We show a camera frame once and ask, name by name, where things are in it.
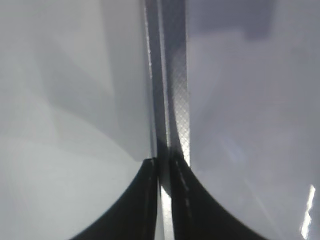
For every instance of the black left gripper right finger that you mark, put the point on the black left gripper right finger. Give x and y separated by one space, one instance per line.
195 214

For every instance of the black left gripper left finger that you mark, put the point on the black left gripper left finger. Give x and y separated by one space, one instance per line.
133 216

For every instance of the white board with grey frame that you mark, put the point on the white board with grey frame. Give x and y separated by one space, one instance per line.
236 92

